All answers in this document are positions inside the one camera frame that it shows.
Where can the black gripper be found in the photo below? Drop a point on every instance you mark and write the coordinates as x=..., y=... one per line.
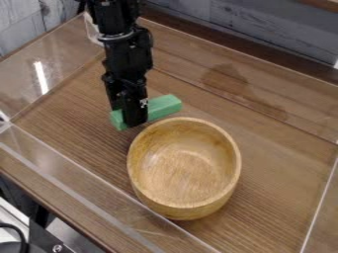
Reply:
x=128, y=61

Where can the green foam block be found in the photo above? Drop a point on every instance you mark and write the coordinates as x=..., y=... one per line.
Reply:
x=160, y=107

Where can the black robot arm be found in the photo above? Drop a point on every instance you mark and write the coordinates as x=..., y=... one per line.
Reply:
x=115, y=16

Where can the brown wooden bowl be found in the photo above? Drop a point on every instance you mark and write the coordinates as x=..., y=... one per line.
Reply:
x=184, y=166

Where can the black metal bracket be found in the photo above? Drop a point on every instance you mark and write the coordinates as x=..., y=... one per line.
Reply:
x=43, y=242

